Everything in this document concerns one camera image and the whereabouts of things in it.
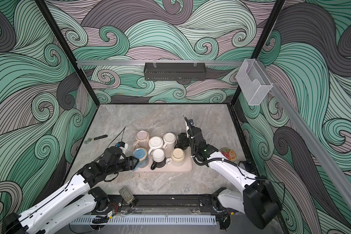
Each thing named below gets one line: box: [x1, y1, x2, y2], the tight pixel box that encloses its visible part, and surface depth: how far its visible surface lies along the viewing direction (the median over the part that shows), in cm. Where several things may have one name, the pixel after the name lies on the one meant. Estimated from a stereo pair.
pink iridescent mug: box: [132, 130, 150, 150], surface depth 89 cm
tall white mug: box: [162, 132, 177, 156], surface depth 92 cm
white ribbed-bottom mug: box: [147, 136, 164, 156], surface depth 89 cm
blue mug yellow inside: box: [132, 147, 150, 172], surface depth 82 cm
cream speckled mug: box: [165, 147, 186, 165], surface depth 84 cm
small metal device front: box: [118, 186, 136, 205], surface depth 74 cm
